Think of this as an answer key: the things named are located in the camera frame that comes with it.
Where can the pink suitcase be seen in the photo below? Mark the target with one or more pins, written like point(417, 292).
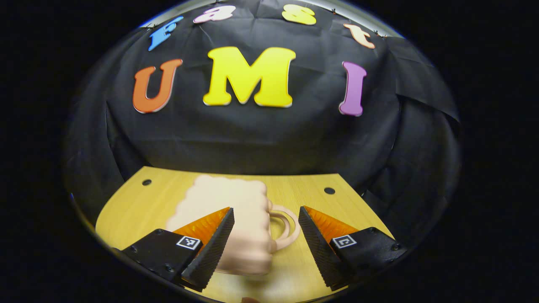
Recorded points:
point(248, 227)

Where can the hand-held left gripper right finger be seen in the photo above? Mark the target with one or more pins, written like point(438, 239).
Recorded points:
point(320, 248)

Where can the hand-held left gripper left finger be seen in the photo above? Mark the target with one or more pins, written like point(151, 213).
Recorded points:
point(210, 252)

